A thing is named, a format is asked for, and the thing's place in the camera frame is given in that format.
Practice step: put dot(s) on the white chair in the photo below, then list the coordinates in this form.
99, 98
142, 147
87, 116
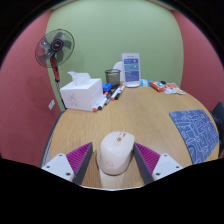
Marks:
117, 66

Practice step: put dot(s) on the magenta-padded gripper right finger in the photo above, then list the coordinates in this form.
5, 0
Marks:
163, 165

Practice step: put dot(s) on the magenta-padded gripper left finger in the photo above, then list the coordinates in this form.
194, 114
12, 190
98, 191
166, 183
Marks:
63, 165

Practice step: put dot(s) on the cream computer mouse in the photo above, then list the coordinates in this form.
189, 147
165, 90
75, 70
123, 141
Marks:
115, 153

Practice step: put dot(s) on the dark mesh pen cup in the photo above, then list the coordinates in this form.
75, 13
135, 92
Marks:
112, 78

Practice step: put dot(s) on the white and orange snack packet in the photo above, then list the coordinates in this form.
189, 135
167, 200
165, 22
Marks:
176, 88

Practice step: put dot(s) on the small black round object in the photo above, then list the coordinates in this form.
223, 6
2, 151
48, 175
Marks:
163, 82

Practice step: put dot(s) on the blue whiteboard eraser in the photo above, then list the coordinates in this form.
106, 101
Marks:
106, 87

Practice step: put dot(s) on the black-capped white marker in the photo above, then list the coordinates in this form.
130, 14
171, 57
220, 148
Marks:
105, 101
120, 92

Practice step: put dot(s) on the light blue packet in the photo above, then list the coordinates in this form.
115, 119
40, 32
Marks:
144, 82

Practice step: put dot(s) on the black standing fan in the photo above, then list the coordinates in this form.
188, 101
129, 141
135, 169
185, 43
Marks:
55, 46

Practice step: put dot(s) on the blue patterned mouse pad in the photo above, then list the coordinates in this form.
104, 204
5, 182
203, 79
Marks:
196, 133

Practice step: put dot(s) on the white tissue box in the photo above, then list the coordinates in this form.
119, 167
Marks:
81, 95

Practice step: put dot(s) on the white and blue sign stand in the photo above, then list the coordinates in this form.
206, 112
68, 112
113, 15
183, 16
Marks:
131, 70

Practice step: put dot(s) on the white wall socket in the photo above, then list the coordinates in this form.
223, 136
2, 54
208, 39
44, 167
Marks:
51, 104

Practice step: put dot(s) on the black office chair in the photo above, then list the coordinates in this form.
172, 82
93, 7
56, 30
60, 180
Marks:
218, 116

